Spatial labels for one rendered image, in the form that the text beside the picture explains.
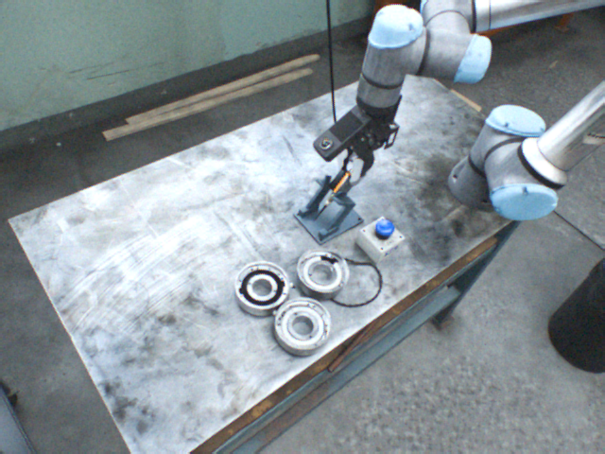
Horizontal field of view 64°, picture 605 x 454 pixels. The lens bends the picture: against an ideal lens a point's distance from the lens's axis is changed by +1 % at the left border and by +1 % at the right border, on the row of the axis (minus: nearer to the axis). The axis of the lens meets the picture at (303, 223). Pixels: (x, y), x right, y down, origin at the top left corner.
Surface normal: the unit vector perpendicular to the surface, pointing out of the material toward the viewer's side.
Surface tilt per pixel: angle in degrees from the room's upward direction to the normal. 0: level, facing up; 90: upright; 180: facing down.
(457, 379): 0
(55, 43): 90
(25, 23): 90
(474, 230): 0
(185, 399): 0
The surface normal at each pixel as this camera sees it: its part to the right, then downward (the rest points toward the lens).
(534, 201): -0.13, 0.84
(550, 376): 0.12, -0.61
